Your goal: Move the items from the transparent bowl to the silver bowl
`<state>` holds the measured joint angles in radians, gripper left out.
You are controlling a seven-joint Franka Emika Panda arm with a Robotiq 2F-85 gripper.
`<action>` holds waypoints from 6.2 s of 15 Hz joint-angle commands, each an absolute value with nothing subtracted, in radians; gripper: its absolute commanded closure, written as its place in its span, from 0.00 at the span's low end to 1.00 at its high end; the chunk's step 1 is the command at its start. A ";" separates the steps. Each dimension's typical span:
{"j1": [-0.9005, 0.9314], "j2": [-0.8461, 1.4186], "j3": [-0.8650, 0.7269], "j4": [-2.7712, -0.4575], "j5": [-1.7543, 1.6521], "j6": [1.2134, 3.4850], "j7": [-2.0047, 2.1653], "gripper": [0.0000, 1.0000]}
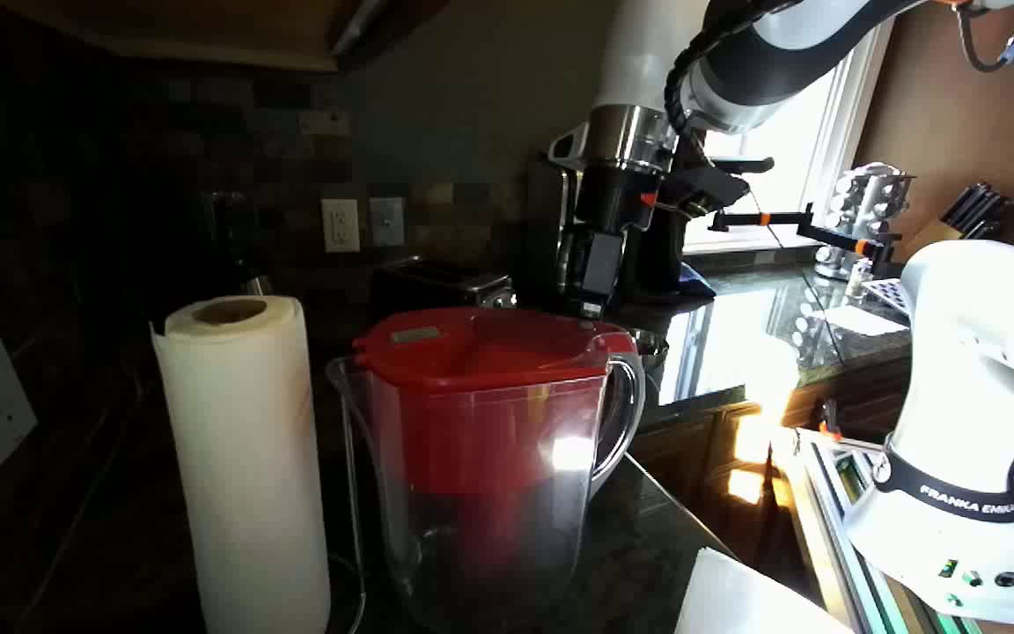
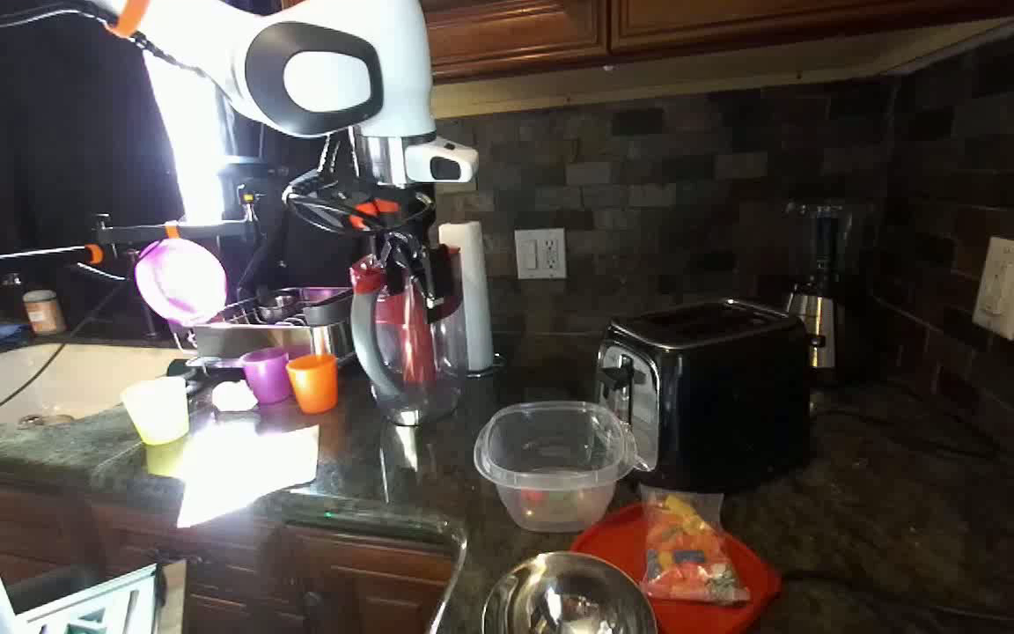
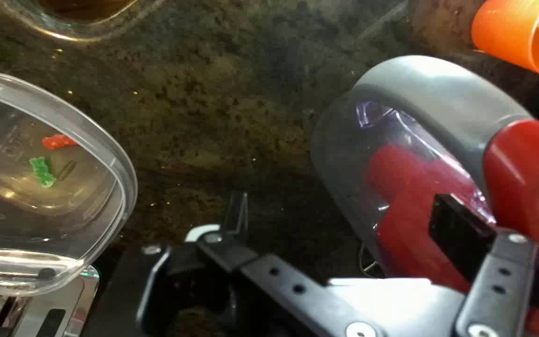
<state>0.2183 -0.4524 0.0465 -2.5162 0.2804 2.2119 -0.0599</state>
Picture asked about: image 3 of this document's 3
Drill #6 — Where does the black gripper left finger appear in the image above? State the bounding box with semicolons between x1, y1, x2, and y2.
194;189;260;273

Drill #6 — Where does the red gummy candy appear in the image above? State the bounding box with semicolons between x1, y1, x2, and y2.
41;133;75;150

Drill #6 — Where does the transparent plastic bowl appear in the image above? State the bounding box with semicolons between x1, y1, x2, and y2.
0;73;138;296

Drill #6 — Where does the red electric kettle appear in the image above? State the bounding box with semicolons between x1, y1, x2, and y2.
309;54;539;337

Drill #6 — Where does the silver metal bowl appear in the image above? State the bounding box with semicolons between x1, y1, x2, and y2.
0;0;165;43

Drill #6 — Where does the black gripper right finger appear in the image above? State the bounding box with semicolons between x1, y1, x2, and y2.
428;193;539;337

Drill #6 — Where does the orange plastic cup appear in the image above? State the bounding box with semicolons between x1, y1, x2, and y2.
471;0;539;75

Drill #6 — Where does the green gummy candy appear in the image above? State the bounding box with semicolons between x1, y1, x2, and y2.
30;157;58;189

